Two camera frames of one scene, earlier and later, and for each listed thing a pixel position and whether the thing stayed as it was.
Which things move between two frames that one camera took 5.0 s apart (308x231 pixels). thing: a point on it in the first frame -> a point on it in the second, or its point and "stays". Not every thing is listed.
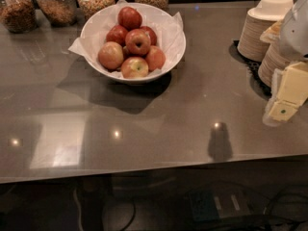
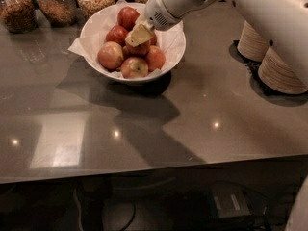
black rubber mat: [260, 88] stays
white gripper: [295, 33] -> [155, 11]
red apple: [138, 41] stays
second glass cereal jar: [58, 4] stays
